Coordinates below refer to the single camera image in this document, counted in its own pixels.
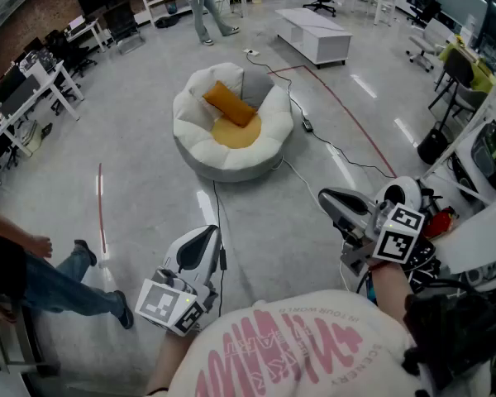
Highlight yellow-green tablecloth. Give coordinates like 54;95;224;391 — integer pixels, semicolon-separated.
439;41;496;95

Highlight grey cushion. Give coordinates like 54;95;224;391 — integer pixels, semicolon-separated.
240;69;275;110

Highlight white round device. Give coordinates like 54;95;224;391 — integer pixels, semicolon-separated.
374;175;422;215

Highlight black cable with plug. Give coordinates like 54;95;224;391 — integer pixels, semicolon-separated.
212;179;228;272

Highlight black and grey chair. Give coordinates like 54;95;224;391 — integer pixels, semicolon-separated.
427;47;489;126

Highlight white low cabinet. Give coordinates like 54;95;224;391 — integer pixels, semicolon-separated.
274;7;354;70

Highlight small white desk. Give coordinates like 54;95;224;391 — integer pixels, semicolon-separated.
64;16;108;54

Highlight orange rectangular pillow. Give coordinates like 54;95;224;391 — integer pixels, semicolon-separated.
202;80;257;129

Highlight black folding chair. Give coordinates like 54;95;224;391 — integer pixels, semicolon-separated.
102;1;146;56

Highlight person's white pink-printed shirt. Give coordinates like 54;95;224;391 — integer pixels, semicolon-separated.
165;289;423;397

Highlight thin black cable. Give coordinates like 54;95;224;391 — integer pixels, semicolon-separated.
246;51;398;179

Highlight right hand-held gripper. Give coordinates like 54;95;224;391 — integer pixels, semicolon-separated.
317;187;427;277

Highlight person's right forearm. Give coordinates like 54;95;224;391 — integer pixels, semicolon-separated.
370;261;415;330

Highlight white cable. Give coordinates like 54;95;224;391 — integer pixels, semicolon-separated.
272;157;352;293

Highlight grey swivel chair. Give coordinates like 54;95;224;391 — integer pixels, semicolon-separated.
405;17;454;73

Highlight red object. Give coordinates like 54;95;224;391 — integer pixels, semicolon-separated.
422;207;460;240

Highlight person's left forearm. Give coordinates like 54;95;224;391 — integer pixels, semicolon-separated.
146;329;199;396

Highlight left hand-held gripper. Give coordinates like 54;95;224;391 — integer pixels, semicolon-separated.
135;224;224;337

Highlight white cushion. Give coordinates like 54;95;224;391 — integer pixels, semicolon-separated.
176;93;224;132

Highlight grey metal chair frame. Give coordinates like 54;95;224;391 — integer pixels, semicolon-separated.
0;290;62;378

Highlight long white desk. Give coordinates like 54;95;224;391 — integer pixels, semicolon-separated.
0;59;86;186

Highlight white flower-shaped beanbag seat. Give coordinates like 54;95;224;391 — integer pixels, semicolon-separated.
172;62;294;183

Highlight black cylindrical bin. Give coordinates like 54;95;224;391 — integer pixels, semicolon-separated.
417;127;449;166

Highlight black monitor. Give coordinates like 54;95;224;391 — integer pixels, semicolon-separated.
0;65;41;117

